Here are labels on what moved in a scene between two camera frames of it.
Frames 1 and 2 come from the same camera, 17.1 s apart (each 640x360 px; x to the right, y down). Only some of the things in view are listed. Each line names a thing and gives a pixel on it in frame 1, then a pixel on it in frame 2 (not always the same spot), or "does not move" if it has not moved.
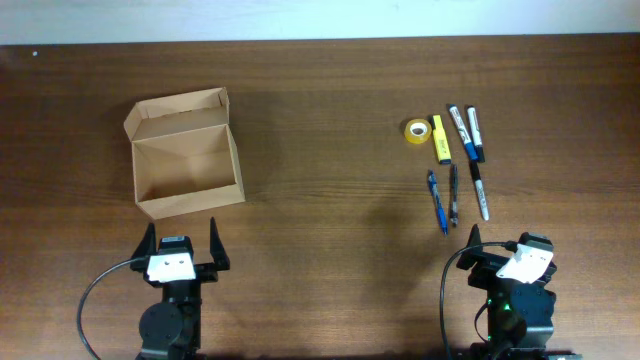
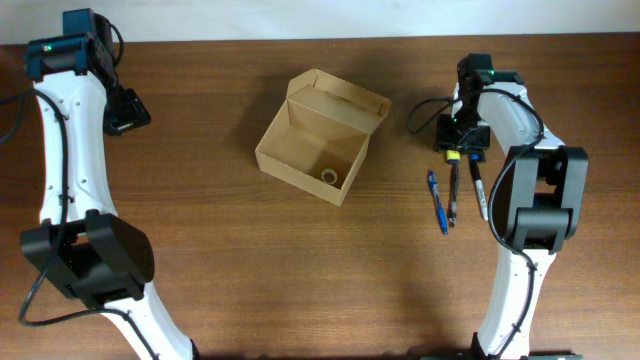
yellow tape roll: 417,131 → 329,170
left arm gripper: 208,273 → 133,112
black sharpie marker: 480,188 does not move
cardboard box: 185,157 → 320,136
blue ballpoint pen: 440,211 does not move
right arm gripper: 486,268 → 444,139
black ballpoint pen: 454,198 does not move
